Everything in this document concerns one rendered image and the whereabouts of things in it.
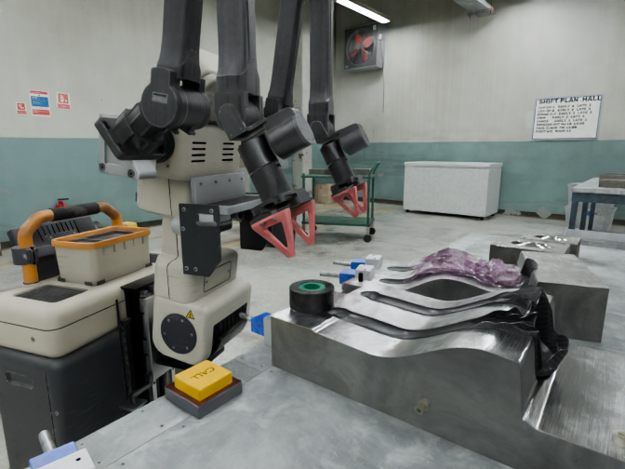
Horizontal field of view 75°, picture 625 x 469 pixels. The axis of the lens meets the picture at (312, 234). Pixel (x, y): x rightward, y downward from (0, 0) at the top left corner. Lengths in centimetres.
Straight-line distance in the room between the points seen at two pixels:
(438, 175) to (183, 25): 692
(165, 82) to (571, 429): 75
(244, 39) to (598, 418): 70
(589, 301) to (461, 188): 652
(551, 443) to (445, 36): 835
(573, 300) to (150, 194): 93
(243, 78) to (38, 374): 83
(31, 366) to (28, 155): 493
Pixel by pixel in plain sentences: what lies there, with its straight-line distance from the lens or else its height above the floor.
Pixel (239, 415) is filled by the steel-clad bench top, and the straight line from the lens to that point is 62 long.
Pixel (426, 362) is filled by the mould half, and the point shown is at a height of 90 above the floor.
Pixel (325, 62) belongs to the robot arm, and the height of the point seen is 138.
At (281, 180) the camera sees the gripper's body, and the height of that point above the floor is 111.
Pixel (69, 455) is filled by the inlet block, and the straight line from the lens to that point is 53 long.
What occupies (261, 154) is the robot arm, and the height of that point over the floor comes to 115.
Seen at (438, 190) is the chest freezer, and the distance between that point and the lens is 754.
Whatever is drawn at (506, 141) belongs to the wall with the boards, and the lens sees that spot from 807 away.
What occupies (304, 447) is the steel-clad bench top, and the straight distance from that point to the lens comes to 57.
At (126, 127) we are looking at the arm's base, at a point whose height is 120.
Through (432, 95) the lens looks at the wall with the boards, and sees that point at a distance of 859.
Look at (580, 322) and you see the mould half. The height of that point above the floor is 84.
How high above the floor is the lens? 116
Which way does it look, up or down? 12 degrees down
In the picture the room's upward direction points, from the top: straight up
